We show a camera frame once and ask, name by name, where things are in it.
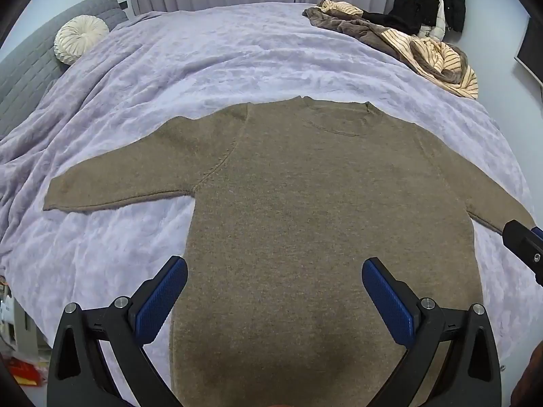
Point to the black garment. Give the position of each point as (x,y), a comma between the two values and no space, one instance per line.
(386,20)

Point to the purple fleece blanket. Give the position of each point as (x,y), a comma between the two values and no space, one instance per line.
(212,72)

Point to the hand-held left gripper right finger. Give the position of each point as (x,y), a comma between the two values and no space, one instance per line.
(388,305)

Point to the white garment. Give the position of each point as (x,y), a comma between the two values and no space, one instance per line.
(432,29)

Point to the grey bedside cabinet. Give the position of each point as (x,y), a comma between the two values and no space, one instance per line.
(25,326)

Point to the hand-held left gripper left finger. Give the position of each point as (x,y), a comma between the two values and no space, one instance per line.
(161,301)

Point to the round white pleated pillow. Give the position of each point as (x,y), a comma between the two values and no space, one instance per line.
(80,38)

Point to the wall monitor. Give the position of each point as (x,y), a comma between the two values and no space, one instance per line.
(532,51)

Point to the brown knit sweater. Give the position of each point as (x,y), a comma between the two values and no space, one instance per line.
(318,203)

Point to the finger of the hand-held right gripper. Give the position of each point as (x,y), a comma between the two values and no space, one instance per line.
(524,246)

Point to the grey quilted headboard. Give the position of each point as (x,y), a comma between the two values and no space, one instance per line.
(25,76)

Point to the red box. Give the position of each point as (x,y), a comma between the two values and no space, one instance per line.
(25,371)

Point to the brown cream striped blanket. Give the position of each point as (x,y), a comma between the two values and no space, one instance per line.
(428,55)

